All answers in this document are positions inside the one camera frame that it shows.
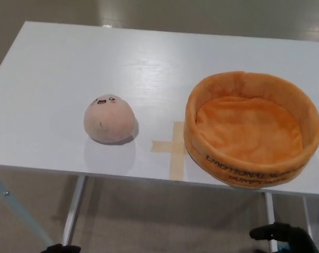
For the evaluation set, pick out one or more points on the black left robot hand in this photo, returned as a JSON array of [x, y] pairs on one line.
[[61, 249]]

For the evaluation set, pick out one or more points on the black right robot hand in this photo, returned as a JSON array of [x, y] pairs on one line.
[[293, 241]]

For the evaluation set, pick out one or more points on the pink round plush toy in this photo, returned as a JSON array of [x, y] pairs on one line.
[[110, 121]]

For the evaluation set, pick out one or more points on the orange plush round plate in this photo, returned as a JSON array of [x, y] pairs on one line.
[[249, 126]]

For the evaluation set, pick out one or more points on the white table leg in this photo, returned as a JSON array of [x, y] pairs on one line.
[[309, 213], [74, 210], [271, 221]]

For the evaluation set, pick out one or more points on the long beige tape strip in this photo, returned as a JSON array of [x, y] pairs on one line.
[[176, 163]]

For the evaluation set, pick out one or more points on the short beige tape strip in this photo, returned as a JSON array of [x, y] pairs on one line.
[[162, 146]]

